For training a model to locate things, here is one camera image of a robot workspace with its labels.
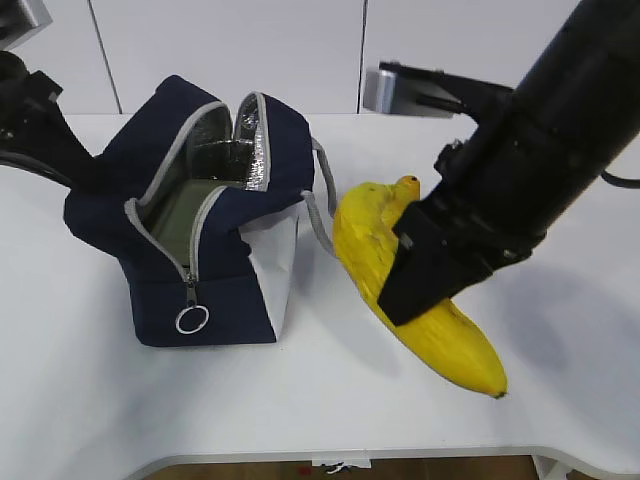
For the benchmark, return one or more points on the white torn label sticker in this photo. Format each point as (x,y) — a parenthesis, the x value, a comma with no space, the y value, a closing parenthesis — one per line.
(332,465)

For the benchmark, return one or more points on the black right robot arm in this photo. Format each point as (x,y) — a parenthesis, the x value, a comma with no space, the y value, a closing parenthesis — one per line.
(581,97)

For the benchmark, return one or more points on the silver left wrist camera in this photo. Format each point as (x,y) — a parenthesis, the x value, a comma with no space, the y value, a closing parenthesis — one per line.
(22,19)

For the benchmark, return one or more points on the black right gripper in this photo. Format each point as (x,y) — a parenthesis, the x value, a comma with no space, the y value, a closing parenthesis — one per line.
(479,218)

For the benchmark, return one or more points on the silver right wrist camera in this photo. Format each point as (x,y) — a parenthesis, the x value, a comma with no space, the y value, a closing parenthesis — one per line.
(392,88)

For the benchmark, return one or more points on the navy blue lunch bag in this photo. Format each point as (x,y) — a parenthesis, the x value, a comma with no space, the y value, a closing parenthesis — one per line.
(243,240)

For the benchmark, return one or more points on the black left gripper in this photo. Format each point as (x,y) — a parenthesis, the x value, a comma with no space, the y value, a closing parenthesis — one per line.
(33,129)

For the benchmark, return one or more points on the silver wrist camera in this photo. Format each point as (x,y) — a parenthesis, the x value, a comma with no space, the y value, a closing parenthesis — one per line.
(22,19)
(392,88)

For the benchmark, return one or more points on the yellow pear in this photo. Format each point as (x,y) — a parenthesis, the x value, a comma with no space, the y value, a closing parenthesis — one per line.
(404,191)

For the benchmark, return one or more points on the green lidded glass container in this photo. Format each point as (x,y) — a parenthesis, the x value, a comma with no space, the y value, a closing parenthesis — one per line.
(170,216)

